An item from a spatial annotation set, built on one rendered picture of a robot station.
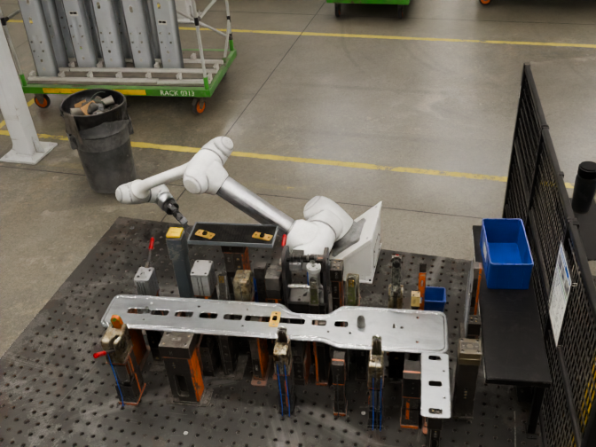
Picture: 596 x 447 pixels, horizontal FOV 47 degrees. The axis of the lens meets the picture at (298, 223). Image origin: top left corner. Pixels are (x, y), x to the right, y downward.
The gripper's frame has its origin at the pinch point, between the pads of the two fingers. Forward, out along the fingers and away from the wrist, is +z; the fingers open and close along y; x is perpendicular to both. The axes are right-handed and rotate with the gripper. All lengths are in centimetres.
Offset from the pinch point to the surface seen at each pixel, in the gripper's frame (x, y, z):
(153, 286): 29, -32, 38
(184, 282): 18.5, -16.5, 35.1
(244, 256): -8, -29, 53
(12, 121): 48, 107, -289
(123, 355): 53, -45, 64
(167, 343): 37, -47, 74
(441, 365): -35, -34, 145
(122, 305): 44, -39, 41
